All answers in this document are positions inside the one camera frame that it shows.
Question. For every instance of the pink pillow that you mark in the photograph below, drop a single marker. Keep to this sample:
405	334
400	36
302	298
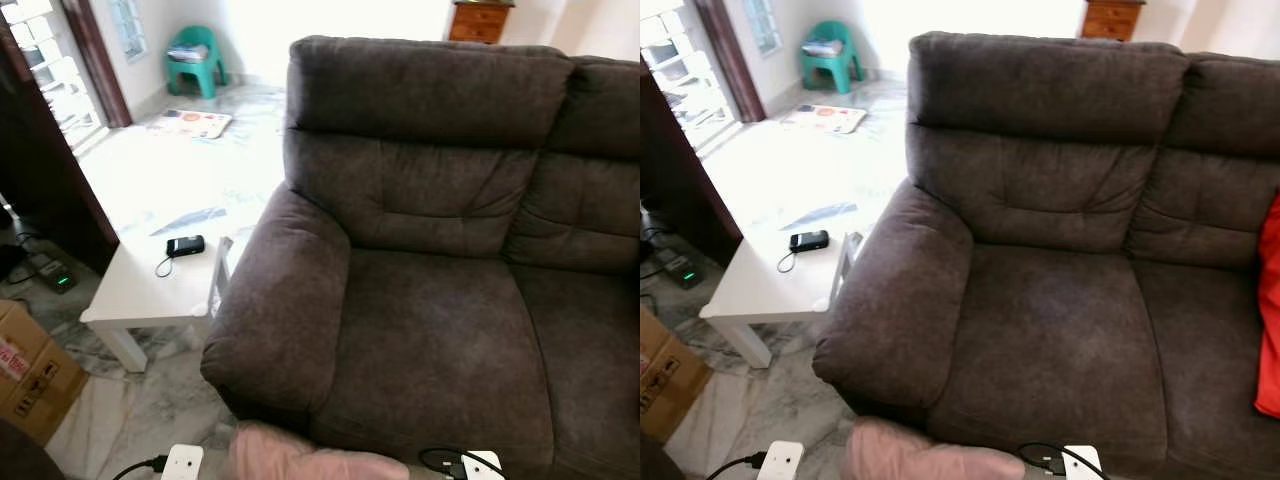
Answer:
280	460
900	458

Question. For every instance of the dark brown fabric sofa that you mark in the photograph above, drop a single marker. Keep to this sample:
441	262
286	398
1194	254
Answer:
1050	300
430	300

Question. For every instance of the colourful printed floor mat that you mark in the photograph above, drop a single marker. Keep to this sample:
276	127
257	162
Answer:
825	118
190	123

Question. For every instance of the red pillow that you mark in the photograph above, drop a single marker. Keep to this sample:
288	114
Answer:
1270	320

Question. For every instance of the black charger with green light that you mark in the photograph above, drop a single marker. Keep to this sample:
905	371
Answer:
55	275
683	270

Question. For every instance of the dark wooden door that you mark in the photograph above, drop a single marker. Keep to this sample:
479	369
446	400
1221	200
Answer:
40	170
680	170

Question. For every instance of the white side table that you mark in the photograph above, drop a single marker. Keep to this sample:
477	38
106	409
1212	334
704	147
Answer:
760	285
140	290

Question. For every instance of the brown cardboard box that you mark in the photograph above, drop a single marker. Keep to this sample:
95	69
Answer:
670	375
35	380

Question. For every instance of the white metal gate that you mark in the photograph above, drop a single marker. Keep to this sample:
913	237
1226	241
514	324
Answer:
680	60
50	70

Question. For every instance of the dark grey rounded object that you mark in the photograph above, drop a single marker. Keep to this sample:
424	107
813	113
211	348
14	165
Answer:
658	462
25	455

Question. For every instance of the glass block window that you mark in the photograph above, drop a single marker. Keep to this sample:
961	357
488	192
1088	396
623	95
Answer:
763	22
128	25

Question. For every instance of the stack of papers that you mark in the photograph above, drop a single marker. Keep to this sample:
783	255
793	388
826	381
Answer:
822	48
187	52

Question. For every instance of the brown wooden dresser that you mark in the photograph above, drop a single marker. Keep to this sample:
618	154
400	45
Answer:
480	22
1112	20

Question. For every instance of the green plastic chair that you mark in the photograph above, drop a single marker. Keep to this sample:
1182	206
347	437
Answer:
195	33
830	30

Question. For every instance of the brown wooden door frame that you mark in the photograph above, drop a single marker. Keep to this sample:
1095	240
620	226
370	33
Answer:
735	70
100	70

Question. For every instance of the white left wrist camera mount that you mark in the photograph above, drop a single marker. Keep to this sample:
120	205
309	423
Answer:
780	462
182	465

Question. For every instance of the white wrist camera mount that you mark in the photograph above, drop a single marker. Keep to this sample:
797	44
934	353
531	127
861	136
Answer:
1083	465
780	462
485	468
182	465

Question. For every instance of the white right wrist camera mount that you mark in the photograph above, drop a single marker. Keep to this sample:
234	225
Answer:
1083	465
485	468

